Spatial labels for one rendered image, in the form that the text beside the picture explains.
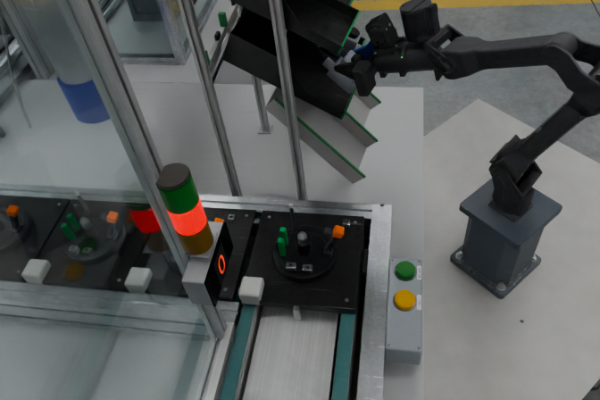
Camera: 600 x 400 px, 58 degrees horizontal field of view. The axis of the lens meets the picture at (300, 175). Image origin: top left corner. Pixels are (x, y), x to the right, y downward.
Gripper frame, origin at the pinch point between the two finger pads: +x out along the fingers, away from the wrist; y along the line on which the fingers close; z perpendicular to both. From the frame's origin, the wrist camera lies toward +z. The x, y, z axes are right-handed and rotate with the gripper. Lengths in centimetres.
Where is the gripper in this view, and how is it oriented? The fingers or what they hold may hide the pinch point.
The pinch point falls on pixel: (354, 61)
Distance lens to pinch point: 112.4
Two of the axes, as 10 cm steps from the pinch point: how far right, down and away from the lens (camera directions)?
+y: -4.4, 6.3, -6.4
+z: -3.1, -7.7, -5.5
